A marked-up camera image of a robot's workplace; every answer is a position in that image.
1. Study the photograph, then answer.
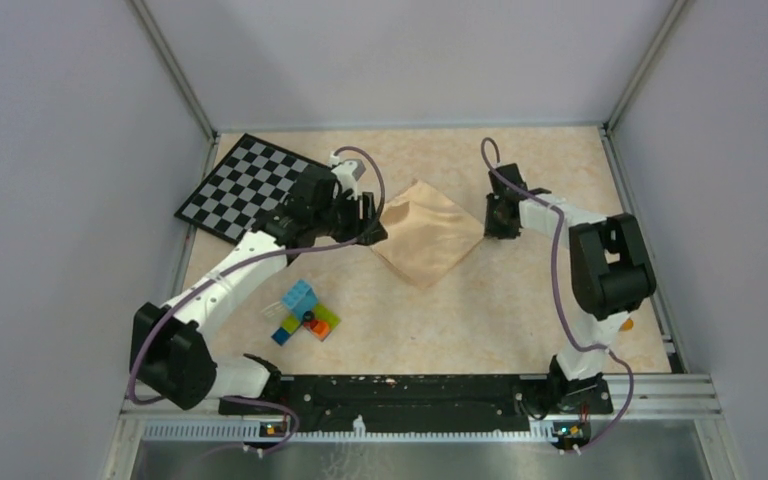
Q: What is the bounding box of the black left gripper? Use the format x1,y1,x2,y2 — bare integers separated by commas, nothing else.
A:
313,189,388,245

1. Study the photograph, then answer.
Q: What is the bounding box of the orange cloth napkin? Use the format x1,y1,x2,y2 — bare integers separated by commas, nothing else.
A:
372,179,483,289

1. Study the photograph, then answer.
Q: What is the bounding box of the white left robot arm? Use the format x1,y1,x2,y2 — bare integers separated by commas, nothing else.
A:
126,159,387,414

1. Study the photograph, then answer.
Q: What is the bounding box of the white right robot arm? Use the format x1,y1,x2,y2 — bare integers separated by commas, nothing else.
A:
485,164,656,412

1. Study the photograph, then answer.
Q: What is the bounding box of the colourful toy block pile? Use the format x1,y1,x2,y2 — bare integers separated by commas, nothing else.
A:
261,280,341,346

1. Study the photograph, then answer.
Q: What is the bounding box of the black white checkerboard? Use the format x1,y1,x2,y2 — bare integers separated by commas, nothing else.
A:
175,133,326,245

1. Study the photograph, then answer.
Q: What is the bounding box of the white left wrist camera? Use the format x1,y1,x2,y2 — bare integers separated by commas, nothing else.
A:
328,154,366,199

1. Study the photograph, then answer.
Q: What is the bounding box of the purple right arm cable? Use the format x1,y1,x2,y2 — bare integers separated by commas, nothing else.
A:
479,137,636,455

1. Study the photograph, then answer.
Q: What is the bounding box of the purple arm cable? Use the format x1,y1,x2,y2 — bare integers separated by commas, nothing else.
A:
125,145,389,458
479,137,636,455

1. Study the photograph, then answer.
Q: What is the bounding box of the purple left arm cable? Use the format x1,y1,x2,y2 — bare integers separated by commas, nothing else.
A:
125,145,389,458

